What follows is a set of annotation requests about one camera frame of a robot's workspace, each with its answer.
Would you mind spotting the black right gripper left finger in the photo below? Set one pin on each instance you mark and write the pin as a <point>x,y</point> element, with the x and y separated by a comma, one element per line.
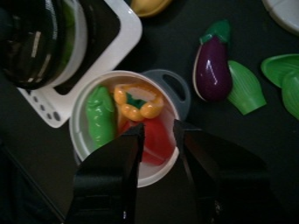
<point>108,172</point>

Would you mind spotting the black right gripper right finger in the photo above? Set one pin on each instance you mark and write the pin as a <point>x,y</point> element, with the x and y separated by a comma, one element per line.
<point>221,175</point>

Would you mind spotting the green toy pea pod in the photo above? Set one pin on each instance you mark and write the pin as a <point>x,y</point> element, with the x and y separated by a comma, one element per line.
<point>98,116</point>

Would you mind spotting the red toy pepper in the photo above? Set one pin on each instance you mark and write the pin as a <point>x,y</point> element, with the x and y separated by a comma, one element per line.
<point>157,143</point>

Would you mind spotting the yellow toy bell pepper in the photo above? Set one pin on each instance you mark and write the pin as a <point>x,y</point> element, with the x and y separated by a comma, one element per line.
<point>140,102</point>

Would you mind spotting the white toy pot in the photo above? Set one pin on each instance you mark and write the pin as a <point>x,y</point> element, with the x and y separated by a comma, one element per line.
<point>128,96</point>

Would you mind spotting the green toy corn husk leaf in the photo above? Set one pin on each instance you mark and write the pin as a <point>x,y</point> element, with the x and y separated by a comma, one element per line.
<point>244,90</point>

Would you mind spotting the purple toy eggplant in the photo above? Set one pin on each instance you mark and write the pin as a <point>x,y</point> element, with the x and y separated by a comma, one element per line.
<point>212,70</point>

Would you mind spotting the green toy leaf piece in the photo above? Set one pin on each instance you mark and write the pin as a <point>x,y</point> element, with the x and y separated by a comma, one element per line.
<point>285,78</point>

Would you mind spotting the white toy stove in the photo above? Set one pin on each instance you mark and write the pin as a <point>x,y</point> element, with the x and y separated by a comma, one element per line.
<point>104,43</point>

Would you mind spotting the black toy pan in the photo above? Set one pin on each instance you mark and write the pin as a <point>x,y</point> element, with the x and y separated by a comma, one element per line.
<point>34,40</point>

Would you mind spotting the yellow toy food piece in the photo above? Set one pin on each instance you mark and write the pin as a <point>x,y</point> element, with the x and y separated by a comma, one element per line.
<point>149,7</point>

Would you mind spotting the white plate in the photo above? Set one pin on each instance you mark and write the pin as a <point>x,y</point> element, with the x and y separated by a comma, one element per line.
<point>285,13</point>

